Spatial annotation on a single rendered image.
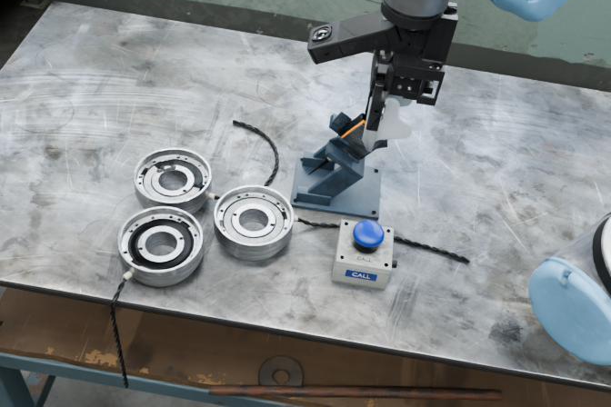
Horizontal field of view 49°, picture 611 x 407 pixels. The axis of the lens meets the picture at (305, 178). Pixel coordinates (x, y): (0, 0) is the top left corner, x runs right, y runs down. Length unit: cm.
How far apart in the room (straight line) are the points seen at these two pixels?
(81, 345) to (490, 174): 69
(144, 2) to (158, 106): 164
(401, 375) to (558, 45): 178
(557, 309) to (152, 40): 82
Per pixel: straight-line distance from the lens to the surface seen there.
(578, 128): 123
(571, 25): 262
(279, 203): 91
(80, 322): 115
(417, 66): 80
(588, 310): 70
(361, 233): 84
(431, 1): 75
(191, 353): 110
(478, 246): 97
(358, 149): 91
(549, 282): 71
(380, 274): 86
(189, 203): 90
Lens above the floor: 151
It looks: 46 degrees down
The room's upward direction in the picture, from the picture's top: 8 degrees clockwise
